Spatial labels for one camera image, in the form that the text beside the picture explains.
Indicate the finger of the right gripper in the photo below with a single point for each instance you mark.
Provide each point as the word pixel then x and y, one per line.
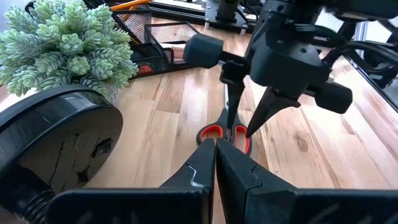
pixel 270 105
pixel 234 93

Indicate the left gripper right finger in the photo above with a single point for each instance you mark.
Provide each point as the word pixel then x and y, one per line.
pixel 236 174

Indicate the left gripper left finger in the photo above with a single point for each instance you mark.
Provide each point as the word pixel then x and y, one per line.
pixel 202 174

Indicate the dark tray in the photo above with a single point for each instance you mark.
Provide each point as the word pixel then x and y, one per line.
pixel 217 124

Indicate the orange pencil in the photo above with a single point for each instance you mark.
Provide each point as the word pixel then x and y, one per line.
pixel 130 4

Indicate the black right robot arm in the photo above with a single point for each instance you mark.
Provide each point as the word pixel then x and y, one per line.
pixel 228 9

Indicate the black mesh desk organizer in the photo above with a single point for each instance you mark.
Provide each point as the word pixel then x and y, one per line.
pixel 155 34

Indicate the black round lamp base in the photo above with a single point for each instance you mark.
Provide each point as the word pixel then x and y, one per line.
pixel 62 130

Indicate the potted green succulent plant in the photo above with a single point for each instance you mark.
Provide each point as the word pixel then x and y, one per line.
pixel 62 43

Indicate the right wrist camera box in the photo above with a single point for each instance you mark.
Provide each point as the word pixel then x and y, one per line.
pixel 360 7

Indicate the black table frame rail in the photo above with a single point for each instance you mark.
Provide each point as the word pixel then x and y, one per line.
pixel 186 13

